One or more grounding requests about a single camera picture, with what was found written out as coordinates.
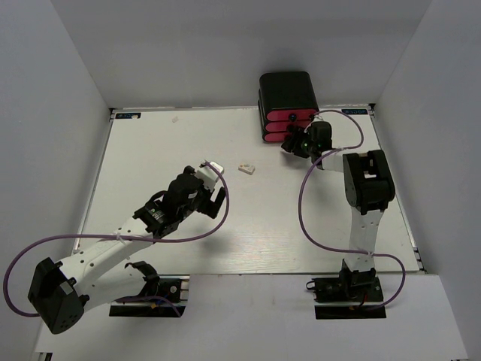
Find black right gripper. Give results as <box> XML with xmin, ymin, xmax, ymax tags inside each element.
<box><xmin>283</xmin><ymin>125</ymin><xmax>318</xmax><ymax>158</ymax></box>

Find pink top drawer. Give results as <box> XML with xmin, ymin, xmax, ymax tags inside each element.
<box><xmin>266</xmin><ymin>109</ymin><xmax>318</xmax><ymax>122</ymax></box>

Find white eraser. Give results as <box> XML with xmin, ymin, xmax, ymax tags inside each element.
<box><xmin>237</xmin><ymin>163</ymin><xmax>256</xmax><ymax>175</ymax></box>

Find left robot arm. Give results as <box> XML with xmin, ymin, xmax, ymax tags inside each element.
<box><xmin>28</xmin><ymin>162</ymin><xmax>228</xmax><ymax>335</ymax></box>

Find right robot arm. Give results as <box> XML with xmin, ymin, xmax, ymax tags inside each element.
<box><xmin>282</xmin><ymin>121</ymin><xmax>395</xmax><ymax>300</ymax></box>

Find black drawer cabinet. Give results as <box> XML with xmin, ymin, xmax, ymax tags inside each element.
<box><xmin>258</xmin><ymin>71</ymin><xmax>319</xmax><ymax>135</ymax></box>

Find right logo sticker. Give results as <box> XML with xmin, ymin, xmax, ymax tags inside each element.
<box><xmin>341</xmin><ymin>108</ymin><xmax>368</xmax><ymax>116</ymax></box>

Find logo sticker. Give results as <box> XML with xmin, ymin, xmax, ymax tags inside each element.
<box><xmin>341</xmin><ymin>108</ymin><xmax>368</xmax><ymax>116</ymax></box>
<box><xmin>115</xmin><ymin>112</ymin><xmax>141</xmax><ymax>120</ymax></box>

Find left logo sticker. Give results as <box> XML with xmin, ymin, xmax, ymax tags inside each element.
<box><xmin>115</xmin><ymin>112</ymin><xmax>141</xmax><ymax>120</ymax></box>

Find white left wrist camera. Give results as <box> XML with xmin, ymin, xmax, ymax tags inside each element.
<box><xmin>195</xmin><ymin>160</ymin><xmax>225</xmax><ymax>192</ymax></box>

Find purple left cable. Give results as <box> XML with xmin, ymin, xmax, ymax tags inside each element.
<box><xmin>2</xmin><ymin>159</ymin><xmax>230</xmax><ymax>317</ymax></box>

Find purple cable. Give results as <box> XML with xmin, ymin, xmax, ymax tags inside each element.
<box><xmin>2</xmin><ymin>159</ymin><xmax>230</xmax><ymax>317</ymax></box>
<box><xmin>298</xmin><ymin>110</ymin><xmax>407</xmax><ymax>310</ymax></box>

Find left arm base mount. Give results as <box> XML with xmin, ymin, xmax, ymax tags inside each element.
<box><xmin>109</xmin><ymin>261</ymin><xmax>189</xmax><ymax>318</ymax></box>

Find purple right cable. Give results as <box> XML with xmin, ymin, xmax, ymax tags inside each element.
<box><xmin>298</xmin><ymin>110</ymin><xmax>407</xmax><ymax>310</ymax></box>

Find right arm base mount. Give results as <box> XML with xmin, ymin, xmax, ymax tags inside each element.
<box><xmin>306</xmin><ymin>277</ymin><xmax>386</xmax><ymax>320</ymax></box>

